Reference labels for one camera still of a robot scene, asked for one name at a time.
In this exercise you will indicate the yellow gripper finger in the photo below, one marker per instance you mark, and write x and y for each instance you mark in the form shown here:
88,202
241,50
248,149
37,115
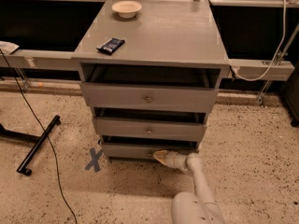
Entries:
161,156

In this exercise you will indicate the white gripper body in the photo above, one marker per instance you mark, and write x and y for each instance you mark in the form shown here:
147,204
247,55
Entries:
173,160

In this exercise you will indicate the grey bottom drawer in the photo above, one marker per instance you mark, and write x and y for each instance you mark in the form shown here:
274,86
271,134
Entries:
142,148

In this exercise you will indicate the grey drawer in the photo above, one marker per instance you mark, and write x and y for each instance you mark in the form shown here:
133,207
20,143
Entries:
151,124
142,148
171,89

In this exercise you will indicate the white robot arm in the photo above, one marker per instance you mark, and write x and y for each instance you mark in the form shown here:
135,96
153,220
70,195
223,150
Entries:
199,207

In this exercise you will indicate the grey middle drawer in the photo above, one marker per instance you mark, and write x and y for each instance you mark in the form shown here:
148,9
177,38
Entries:
151,124

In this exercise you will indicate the grey top drawer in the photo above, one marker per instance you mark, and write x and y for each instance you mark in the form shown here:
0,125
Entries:
171,89

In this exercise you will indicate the grey wooden drawer cabinet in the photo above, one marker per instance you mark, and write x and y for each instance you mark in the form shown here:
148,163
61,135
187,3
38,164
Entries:
151,81

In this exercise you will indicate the blue tape cross mark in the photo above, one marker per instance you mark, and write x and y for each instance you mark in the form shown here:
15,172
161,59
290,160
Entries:
94,162

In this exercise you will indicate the dark blue snack packet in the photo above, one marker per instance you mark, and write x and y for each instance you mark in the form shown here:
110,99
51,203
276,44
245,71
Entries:
110,46

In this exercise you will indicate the dark box at right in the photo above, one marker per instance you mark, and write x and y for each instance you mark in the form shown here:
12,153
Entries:
290,94

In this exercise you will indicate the black floor stand base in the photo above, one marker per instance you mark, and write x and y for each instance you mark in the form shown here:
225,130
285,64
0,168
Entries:
37,140

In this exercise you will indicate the cream ceramic bowl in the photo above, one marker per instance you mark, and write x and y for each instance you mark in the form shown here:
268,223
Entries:
126,9

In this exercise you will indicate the white paper sheet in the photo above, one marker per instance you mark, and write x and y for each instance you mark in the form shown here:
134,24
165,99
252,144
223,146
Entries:
8,47

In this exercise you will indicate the grey metal frame rail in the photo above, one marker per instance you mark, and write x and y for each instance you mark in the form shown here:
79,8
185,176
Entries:
46,59

